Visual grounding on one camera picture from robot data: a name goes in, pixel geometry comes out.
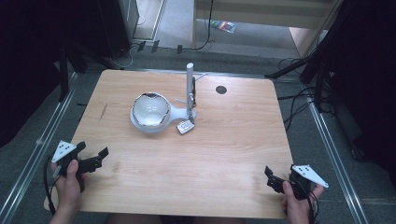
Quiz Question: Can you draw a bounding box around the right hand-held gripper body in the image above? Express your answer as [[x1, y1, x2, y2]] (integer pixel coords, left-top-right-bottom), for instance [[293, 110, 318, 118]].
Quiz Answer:
[[266, 164, 330, 201]]

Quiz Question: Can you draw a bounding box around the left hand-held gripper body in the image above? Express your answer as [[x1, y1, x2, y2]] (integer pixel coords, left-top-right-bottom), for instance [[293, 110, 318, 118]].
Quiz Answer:
[[50, 140, 104, 193]]

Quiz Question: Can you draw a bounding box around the person's right hand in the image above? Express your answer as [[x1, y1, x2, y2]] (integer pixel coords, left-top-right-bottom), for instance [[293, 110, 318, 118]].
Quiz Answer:
[[280, 180, 325, 219]]

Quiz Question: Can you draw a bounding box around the person's left hand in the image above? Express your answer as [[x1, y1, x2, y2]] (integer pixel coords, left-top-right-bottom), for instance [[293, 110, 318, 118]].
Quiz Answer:
[[49, 159, 89, 214]]

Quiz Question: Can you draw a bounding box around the small silver tag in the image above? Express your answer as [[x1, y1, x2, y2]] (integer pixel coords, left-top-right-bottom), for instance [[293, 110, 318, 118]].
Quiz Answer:
[[176, 119, 196, 135]]

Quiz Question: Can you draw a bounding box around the white stand with pole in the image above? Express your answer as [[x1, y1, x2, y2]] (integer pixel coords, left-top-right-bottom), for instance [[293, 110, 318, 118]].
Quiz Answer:
[[129, 63, 207, 135]]

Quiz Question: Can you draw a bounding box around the black metal stand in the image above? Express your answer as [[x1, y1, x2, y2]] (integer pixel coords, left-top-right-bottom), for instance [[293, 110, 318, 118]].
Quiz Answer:
[[263, 0, 396, 114]]

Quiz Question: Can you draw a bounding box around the black cabinet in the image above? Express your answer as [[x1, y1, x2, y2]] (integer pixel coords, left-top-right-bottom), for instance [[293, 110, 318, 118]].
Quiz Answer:
[[95, 0, 140, 61]]

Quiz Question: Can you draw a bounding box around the colourful packet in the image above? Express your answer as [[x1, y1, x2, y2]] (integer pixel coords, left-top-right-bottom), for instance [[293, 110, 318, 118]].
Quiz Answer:
[[210, 20, 238, 35]]

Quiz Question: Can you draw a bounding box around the light wooden furniture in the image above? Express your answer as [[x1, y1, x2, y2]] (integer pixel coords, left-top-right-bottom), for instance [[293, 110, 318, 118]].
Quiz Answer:
[[191, 0, 345, 59]]

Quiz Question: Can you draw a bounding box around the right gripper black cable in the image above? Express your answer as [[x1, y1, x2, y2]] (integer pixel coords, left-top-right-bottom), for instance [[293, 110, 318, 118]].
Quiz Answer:
[[305, 189, 320, 224]]

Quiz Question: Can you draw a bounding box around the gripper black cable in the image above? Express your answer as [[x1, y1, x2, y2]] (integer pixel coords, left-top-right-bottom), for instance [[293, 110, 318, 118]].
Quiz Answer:
[[42, 154, 59, 217], [305, 189, 320, 224]]

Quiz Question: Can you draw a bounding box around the aluminium floor rail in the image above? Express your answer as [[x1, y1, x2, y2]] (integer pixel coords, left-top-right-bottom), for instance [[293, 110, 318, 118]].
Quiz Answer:
[[0, 72, 79, 224], [304, 91, 371, 224]]

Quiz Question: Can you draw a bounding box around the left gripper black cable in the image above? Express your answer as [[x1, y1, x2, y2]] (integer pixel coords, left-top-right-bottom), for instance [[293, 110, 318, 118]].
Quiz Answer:
[[42, 154, 59, 217]]

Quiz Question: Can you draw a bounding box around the bundle of black cables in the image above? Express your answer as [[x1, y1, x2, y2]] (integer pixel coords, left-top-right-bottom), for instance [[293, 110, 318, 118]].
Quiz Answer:
[[276, 57, 318, 133]]

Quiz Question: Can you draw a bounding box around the white floor cable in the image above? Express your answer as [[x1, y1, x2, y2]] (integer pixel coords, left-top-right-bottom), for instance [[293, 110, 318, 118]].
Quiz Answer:
[[109, 43, 139, 71]]

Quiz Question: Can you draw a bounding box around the black floor cable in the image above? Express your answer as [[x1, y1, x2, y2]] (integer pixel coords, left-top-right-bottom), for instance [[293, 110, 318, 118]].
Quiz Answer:
[[179, 0, 217, 52]]

